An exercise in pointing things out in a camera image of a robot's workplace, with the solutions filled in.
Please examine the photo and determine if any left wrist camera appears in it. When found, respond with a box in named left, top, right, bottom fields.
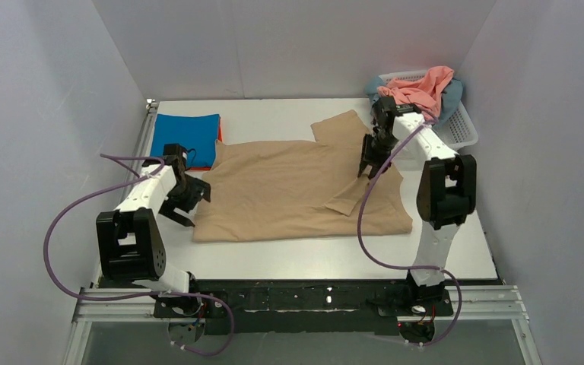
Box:
left=162, top=143, right=197, bottom=170

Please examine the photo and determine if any aluminium frame rail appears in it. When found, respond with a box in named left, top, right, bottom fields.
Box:
left=61, top=100, right=543, bottom=365

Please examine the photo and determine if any folded orange t shirt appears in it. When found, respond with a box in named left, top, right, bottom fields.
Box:
left=189, top=125, right=223, bottom=171

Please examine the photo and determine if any white plastic basket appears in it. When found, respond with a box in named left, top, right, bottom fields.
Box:
left=379, top=69, right=478, bottom=150

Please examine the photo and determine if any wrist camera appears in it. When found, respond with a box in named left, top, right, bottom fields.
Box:
left=372, top=97, right=422, bottom=119
left=162, top=143, right=197, bottom=170

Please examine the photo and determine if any folded blue t shirt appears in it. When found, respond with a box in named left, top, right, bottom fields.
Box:
left=150, top=114, right=222, bottom=170

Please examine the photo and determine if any pink t shirt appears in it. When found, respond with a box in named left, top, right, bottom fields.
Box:
left=367, top=66, right=462, bottom=122

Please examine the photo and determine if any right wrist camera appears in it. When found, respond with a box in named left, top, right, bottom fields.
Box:
left=372, top=97, right=422, bottom=119

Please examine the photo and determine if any grey blue t shirt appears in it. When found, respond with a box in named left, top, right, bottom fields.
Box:
left=363, top=76, right=464, bottom=124

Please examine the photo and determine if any beige t shirt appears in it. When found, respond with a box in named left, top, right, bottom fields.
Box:
left=192, top=110, right=412, bottom=243

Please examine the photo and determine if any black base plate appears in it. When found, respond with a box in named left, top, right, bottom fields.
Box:
left=153, top=279, right=454, bottom=337

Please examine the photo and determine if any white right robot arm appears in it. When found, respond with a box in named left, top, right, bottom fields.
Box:
left=361, top=112, right=477, bottom=289

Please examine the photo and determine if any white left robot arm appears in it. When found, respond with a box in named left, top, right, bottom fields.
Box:
left=96, top=161, right=211, bottom=293

